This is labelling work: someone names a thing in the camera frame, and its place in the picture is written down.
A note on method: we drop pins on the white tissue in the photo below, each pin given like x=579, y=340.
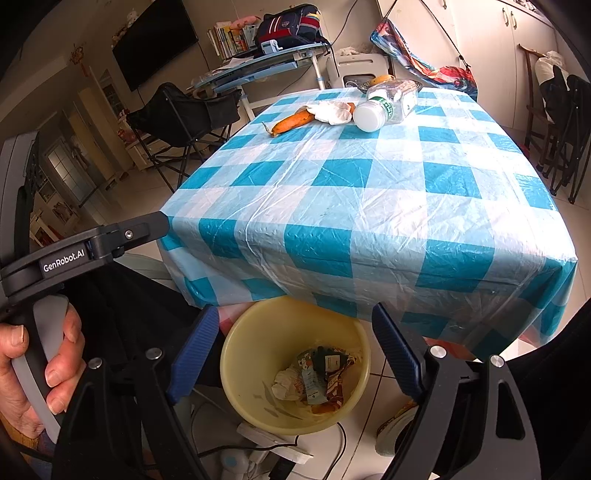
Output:
x=332, y=113

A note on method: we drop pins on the red wall ornament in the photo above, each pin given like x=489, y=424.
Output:
x=79, y=60

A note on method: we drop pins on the blue white milk carton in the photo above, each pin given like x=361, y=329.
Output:
x=311, y=378

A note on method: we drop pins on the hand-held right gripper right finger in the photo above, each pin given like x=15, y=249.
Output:
x=397, y=355

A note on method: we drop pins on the dark glass fruit bowl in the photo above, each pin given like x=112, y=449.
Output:
x=418, y=84

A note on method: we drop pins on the blue checkered tablecloth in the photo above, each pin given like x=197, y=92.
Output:
x=360, y=207

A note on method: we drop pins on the crumpled printed paper ball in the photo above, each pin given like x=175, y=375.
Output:
x=287, y=385

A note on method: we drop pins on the row of books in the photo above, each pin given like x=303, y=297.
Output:
x=228, y=41

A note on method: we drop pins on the blue study desk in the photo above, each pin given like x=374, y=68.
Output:
x=258, y=69

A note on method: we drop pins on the clear bottle with white cap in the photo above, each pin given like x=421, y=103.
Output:
x=385, y=108

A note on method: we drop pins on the floral slipper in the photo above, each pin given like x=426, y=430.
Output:
x=395, y=429

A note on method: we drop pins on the person's left forearm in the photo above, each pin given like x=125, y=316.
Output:
x=27, y=443

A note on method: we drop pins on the small light blue device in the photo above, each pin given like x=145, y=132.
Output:
x=269, y=48

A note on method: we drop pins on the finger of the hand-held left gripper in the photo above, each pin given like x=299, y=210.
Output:
x=138, y=233

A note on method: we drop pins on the colourful printed bag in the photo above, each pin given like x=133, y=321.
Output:
x=429, y=69

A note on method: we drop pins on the person's left hand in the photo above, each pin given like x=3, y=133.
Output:
x=64, y=364

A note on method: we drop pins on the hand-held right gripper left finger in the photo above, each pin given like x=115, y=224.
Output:
x=194, y=355

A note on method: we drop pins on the pink plush toy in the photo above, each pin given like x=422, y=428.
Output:
x=244, y=21

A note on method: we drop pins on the red snack wrapper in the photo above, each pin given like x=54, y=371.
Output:
x=339, y=383

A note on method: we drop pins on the yellow mango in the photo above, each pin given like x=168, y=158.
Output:
x=381, y=79

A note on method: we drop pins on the navy and red backpack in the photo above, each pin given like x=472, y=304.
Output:
x=288, y=25

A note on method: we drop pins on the white stuffed sack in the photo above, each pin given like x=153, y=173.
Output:
x=549, y=64

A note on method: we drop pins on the white power strip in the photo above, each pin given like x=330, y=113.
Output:
x=277, y=445

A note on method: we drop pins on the white plastic stool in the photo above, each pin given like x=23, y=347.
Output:
x=358, y=67

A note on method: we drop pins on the black folding camp chair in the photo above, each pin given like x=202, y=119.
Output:
x=180, y=115

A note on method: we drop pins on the pale grey chair seat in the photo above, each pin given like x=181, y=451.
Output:
x=143, y=267

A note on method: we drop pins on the black flat television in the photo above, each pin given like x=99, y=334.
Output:
x=152, y=41

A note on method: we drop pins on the white low cabinet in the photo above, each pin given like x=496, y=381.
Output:
x=138, y=154

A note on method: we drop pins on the folded black chairs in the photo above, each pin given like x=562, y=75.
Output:
x=570, y=134

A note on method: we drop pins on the brown wooden chair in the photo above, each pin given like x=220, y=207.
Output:
x=528, y=92

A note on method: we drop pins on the yellow plastic waste bin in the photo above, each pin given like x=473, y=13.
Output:
x=244, y=360

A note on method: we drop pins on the white wall cabinets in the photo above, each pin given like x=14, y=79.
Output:
x=489, y=41

